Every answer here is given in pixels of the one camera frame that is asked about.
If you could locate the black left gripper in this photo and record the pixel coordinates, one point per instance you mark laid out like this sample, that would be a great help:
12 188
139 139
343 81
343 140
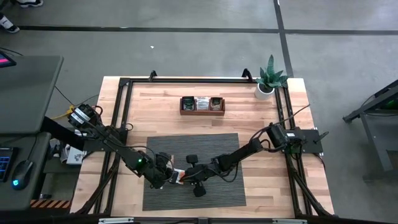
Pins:
160 171

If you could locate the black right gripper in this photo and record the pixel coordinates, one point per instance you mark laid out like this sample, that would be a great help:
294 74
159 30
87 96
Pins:
202 173

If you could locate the tan vanilla tea packet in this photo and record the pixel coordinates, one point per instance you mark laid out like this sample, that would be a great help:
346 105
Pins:
172 161
216 103

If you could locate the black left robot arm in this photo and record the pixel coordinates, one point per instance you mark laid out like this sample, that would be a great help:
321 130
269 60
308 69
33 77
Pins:
124 152

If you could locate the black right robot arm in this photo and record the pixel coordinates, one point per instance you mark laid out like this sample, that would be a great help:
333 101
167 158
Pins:
239 154

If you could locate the brown wooden tea box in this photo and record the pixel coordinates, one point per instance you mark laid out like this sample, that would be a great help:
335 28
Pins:
202 112

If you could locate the grey woven table mat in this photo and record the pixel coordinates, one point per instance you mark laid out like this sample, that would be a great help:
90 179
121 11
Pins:
224 193

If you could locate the white cardboard box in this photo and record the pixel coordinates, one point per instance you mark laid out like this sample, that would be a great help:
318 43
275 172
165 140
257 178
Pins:
74 157

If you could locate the white plant pot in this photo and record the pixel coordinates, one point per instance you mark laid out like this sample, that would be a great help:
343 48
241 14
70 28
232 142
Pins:
262 95

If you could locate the black angled beam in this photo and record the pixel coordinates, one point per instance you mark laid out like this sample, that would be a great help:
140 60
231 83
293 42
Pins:
62 133

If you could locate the yellow power plug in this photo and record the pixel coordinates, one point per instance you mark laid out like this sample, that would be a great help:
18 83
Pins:
63 115

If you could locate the orange black hazard strip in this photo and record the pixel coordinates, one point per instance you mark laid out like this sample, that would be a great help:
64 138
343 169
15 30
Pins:
49 204

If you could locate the green snake plant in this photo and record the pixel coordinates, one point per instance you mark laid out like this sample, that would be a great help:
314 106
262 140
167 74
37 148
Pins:
270 77

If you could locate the small grey desk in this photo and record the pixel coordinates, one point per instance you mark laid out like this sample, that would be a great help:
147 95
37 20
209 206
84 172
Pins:
40 149

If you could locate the black computer mouse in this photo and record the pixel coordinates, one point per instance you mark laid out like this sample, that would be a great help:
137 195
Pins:
21 174

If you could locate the large grey desk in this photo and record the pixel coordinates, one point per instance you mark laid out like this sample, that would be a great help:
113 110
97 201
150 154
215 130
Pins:
28 93

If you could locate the black keyboard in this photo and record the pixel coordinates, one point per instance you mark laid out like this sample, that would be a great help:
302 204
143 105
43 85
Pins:
4 163

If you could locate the black metal stand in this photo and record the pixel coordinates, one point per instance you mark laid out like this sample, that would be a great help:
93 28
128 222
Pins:
373 140

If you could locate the tablet with pink screen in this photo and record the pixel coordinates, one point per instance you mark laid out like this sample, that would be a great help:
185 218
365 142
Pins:
6 60

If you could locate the person's shoe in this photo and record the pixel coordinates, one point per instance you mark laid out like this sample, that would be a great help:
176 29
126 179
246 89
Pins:
29 3
7 25

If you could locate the silver metal bracket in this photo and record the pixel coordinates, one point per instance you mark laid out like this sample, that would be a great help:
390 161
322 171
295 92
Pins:
289 221
116 221

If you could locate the black aluminium rig frame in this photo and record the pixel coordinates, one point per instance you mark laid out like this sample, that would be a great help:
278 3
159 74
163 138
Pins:
202 80

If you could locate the black curved frame bracket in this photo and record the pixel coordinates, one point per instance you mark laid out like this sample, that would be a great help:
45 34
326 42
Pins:
247 75
152 76

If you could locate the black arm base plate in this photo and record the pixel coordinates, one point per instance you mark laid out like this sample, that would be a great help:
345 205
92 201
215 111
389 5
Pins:
311 146

